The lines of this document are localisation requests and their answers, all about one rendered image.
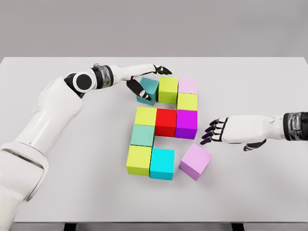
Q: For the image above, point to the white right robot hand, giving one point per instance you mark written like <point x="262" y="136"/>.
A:
<point x="240" y="128"/>

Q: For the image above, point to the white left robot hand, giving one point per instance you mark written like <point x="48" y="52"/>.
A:
<point x="142" y="72"/>

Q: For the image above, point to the dark teal cube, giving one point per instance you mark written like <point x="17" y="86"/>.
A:
<point x="149" y="87"/>

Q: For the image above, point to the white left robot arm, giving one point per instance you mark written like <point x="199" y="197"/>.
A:
<point x="45" y="115"/>

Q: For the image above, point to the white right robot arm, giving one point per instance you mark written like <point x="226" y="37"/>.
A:
<point x="290" y="125"/>

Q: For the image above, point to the lime green cube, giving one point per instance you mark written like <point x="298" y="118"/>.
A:
<point x="145" y="116"/>
<point x="139" y="160"/>
<point x="187" y="102"/>
<point x="168" y="89"/>

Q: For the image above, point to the light pink cube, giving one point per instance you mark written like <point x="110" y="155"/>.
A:
<point x="195" y="161"/>
<point x="188" y="85"/>

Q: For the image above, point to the bright purple cube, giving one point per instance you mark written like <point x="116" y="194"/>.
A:
<point x="186" y="124"/>

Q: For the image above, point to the red cube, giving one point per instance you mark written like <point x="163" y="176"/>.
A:
<point x="166" y="122"/>

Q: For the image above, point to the pale teal cube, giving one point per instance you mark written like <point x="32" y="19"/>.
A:
<point x="142" y="136"/>

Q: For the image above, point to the cyan cube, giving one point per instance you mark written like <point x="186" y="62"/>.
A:
<point x="162" y="163"/>

